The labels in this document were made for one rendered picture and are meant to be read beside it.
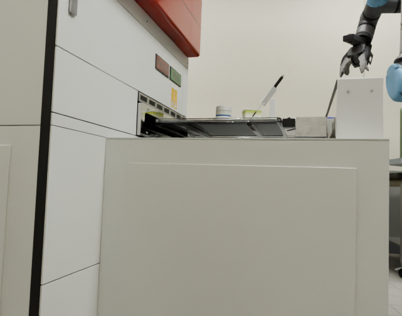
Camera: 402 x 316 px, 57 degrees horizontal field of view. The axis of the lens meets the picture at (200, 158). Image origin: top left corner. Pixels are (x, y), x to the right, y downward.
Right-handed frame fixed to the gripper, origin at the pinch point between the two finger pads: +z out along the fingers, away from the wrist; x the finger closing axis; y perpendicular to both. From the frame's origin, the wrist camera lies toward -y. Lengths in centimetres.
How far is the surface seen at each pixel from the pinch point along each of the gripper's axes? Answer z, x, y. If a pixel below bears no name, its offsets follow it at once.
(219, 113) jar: 27, 46, -20
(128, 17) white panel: 44, 14, -84
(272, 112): 30.5, 15.7, -18.5
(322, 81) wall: -164, 153, 176
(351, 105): 54, -34, -46
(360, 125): 58, -36, -43
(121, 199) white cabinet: 89, 5, -66
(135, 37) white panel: 46, 16, -79
